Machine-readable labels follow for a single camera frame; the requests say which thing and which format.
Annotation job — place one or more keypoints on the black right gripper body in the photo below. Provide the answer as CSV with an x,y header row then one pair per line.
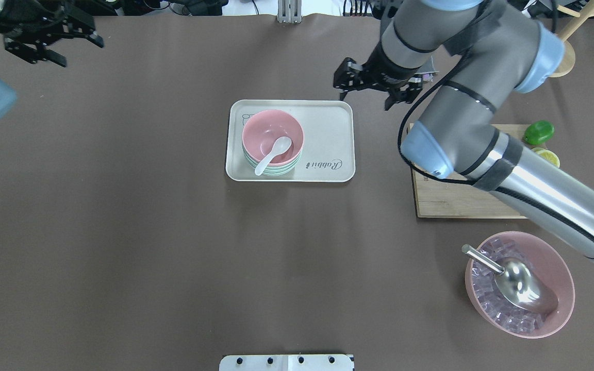
x,y
381,72

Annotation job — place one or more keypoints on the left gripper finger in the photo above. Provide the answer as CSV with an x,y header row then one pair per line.
x,y
80,26
34,54

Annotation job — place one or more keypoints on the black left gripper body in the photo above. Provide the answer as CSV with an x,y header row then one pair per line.
x,y
20,24

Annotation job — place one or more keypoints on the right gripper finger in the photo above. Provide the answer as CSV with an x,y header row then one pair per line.
x,y
347,77
396,96

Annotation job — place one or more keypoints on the white ceramic soup spoon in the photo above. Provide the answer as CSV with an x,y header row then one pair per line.
x,y
280,146

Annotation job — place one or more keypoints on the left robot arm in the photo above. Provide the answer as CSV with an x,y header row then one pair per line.
x,y
8,96

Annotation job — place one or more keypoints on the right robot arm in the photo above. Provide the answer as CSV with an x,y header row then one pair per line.
x,y
501,51

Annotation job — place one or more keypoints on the green bowl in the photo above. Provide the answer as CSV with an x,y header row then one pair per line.
x,y
272,170

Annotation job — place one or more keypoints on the large pink ice bowl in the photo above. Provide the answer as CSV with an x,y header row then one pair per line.
x,y
542,260

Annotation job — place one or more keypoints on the grey purple folded cloth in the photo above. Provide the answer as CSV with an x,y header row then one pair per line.
x,y
428,70

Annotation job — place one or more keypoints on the cream rectangular tray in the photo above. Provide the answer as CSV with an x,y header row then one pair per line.
x,y
328,154

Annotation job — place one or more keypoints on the wooden cutting board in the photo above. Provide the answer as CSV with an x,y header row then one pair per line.
x,y
436,199

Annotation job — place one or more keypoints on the green toy lime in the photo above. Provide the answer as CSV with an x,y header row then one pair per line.
x,y
539,132

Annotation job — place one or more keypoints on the upper lemon slice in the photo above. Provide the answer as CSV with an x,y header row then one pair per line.
x,y
548,155

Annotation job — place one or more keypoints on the wooden mug tree stand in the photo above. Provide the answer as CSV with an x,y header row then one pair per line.
x,y
577,19

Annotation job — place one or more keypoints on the metal ice scoop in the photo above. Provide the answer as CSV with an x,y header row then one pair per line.
x,y
517,283

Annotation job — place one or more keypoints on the white control box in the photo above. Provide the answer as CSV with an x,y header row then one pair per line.
x,y
318,361

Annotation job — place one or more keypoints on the aluminium frame post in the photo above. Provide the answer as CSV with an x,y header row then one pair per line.
x,y
289,11

